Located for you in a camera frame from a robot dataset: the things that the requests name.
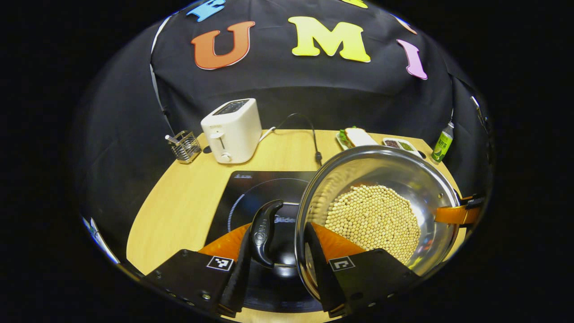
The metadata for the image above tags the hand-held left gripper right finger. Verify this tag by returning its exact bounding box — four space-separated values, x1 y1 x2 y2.
304 222 422 318

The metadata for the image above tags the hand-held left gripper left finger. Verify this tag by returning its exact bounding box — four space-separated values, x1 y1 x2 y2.
143 223 254 318

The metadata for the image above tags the steel pot with black handles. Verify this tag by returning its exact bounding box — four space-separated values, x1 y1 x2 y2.
249 144 462 301

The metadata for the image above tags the black induction cooktop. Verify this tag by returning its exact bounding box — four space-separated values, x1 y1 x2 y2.
204 170 323 313

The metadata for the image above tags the green drink bottle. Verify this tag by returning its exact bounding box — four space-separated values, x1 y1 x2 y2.
431 121 454 163

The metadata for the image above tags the pile of soybeans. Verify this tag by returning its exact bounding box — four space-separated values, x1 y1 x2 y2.
324 184 422 265

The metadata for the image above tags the white divided dish of beans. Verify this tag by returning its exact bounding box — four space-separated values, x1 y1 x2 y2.
383 137 423 158

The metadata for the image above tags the metal clamp stand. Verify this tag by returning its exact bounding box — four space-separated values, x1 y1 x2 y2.
470 95 487 131

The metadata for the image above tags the sandwich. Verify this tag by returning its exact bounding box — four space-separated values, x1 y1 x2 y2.
339 127 378 148

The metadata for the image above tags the white toaster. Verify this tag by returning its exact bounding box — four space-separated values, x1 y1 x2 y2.
200 98 263 164

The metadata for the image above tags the black power cable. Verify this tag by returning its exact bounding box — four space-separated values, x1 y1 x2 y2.
271 113 323 166

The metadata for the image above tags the wire mesh utensil holder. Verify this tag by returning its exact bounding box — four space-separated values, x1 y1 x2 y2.
165 130 202 164

